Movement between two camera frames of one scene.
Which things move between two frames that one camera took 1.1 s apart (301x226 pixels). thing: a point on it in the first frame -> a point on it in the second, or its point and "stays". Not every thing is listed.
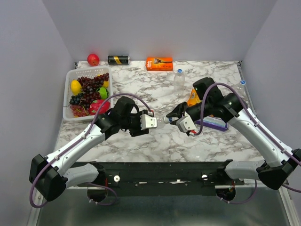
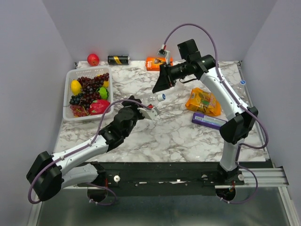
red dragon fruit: (95, 105) stays
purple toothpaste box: (213, 122) stays
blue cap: (242, 82) stays
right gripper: (177, 111) -> (165, 80)
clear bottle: (160, 121) -> (149, 100)
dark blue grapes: (75, 99) stays
